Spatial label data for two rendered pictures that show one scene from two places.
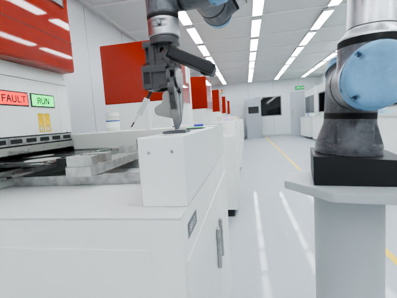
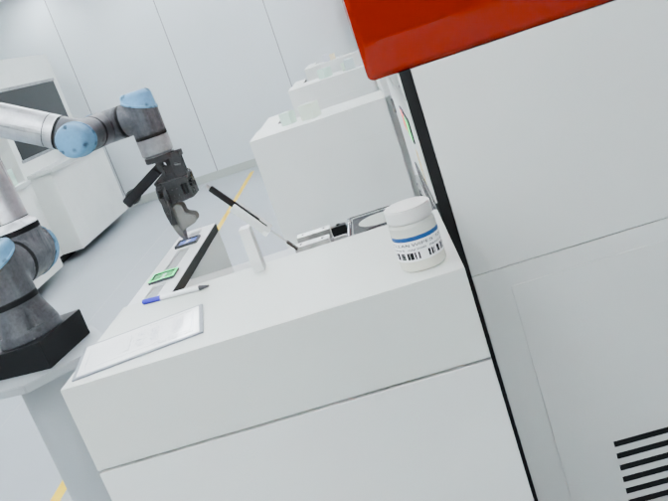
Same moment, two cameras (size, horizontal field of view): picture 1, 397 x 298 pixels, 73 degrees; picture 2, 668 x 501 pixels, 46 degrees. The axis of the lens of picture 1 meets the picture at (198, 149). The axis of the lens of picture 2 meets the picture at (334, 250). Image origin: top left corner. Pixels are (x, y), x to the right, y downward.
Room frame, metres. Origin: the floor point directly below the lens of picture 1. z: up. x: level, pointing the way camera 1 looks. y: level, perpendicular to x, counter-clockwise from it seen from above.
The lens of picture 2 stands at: (2.55, 0.24, 1.34)
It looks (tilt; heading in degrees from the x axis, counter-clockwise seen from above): 15 degrees down; 176
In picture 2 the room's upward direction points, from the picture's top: 19 degrees counter-clockwise
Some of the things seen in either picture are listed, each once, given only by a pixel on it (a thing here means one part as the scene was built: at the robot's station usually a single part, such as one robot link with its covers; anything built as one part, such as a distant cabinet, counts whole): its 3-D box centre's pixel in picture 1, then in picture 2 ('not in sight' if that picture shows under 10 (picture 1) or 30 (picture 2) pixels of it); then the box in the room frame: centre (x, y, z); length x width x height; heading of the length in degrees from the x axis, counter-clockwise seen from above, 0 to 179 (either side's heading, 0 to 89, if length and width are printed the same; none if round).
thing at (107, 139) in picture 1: (155, 143); (281, 328); (1.28, 0.21, 0.89); 0.62 x 0.35 x 0.14; 80
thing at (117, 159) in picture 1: (110, 161); not in sight; (0.93, 0.31, 0.87); 0.36 x 0.08 x 0.03; 170
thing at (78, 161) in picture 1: (82, 160); (315, 237); (0.77, 0.34, 0.89); 0.08 x 0.03 x 0.03; 80
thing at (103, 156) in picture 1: (97, 156); (313, 247); (0.85, 0.32, 0.89); 0.08 x 0.03 x 0.03; 80
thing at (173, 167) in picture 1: (190, 154); (187, 287); (0.79, 0.03, 0.89); 0.55 x 0.09 x 0.14; 170
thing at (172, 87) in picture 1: (172, 90); not in sight; (0.64, 0.05, 1.06); 0.05 x 0.02 x 0.09; 170
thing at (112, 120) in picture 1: (113, 122); (415, 234); (1.43, 0.44, 1.01); 0.07 x 0.07 x 0.10
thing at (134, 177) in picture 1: (88, 179); not in sight; (0.79, 0.33, 0.84); 0.50 x 0.02 x 0.03; 80
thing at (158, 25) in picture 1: (163, 31); (155, 146); (0.66, 0.06, 1.20); 0.08 x 0.08 x 0.05
